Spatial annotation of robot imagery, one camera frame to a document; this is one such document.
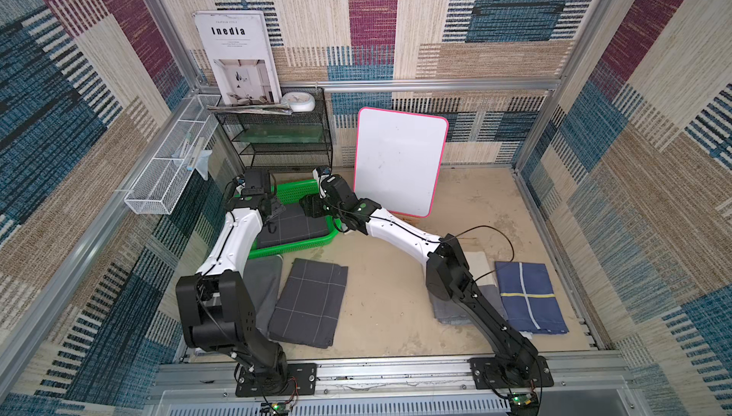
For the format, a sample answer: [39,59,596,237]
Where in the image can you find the dark grid pillowcase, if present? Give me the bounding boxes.
[255,204,330,249]
[268,259,349,349]

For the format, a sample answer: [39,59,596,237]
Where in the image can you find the beige cream pillowcase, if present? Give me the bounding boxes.
[465,251,498,286]

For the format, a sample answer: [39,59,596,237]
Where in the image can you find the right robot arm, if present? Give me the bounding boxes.
[299,166,551,387]

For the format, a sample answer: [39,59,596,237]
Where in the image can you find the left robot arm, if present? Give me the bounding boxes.
[175,168,290,396]

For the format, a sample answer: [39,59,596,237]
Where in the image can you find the green plastic basket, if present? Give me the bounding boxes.
[249,180,340,259]

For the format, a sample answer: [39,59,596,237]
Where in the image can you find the grey striped folded pillowcase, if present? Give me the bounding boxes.
[243,255,283,338]

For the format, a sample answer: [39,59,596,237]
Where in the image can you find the navy blue folded pillowcase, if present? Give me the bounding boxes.
[495,262,569,335]

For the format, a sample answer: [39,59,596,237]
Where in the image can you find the pink framed whiteboard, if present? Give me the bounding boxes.
[354,107,449,218]

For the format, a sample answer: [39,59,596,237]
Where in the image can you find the magazines on shelf top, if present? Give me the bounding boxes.
[207,104,293,116]

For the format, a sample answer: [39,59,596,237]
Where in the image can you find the white Inedia poster board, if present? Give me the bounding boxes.
[194,10,282,106]

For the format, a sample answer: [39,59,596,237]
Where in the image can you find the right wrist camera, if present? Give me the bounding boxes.
[313,166,333,183]

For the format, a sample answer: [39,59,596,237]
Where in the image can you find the black wire shelf rack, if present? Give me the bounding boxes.
[212,87,334,173]

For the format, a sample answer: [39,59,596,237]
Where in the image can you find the white wire wall basket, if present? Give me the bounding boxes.
[125,95,217,215]

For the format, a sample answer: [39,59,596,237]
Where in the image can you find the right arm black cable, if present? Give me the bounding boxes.
[439,223,516,286]

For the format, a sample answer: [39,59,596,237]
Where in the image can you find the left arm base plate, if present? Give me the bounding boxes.
[234,363,318,398]

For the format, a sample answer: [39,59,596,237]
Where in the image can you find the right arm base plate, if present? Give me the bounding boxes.
[469,356,555,389]

